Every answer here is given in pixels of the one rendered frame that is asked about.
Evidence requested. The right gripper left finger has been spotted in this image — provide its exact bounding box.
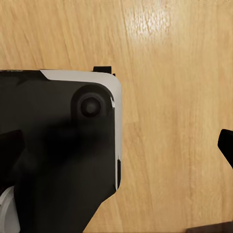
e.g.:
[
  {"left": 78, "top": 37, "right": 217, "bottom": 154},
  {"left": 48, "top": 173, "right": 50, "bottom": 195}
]
[{"left": 0, "top": 129, "right": 25, "bottom": 187}]

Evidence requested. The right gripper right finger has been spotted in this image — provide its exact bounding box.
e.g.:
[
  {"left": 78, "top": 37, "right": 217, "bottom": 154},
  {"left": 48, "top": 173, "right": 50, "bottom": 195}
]
[{"left": 217, "top": 129, "right": 233, "bottom": 167}]

